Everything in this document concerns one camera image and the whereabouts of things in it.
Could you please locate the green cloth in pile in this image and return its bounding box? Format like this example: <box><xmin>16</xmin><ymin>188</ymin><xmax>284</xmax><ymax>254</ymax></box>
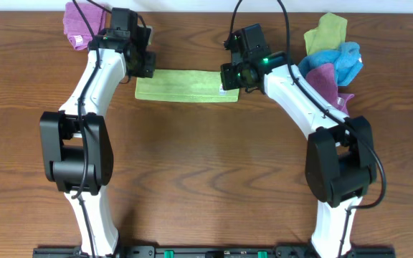
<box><xmin>304</xmin><ymin>13</ymin><xmax>348</xmax><ymax>55</ymax></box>

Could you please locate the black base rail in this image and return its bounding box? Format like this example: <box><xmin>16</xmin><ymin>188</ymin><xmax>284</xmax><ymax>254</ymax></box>
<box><xmin>32</xmin><ymin>244</ymin><xmax>396</xmax><ymax>258</ymax></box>

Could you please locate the green microfiber cloth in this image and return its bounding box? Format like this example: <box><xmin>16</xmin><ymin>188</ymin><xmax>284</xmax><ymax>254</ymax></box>
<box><xmin>135</xmin><ymin>70</ymin><xmax>239</xmax><ymax>103</ymax></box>

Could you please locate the blue cloth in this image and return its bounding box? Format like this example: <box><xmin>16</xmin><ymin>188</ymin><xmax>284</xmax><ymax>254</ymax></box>
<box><xmin>298</xmin><ymin>42</ymin><xmax>364</xmax><ymax>87</ymax></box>

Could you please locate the folded purple cloth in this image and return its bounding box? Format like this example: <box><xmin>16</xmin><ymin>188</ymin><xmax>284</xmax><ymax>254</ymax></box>
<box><xmin>63</xmin><ymin>1</ymin><xmax>106</xmax><ymax>51</ymax></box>

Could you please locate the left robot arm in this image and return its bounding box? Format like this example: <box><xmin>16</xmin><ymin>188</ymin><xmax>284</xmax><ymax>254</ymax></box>
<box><xmin>34</xmin><ymin>37</ymin><xmax>156</xmax><ymax>257</ymax></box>

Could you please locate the purple cloth in pile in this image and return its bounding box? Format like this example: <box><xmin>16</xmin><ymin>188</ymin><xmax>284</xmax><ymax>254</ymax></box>
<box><xmin>305</xmin><ymin>63</ymin><xmax>354</xmax><ymax>115</ymax></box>

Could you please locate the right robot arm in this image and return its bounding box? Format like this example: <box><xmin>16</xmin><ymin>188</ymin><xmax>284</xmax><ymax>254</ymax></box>
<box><xmin>220</xmin><ymin>52</ymin><xmax>383</xmax><ymax>257</ymax></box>

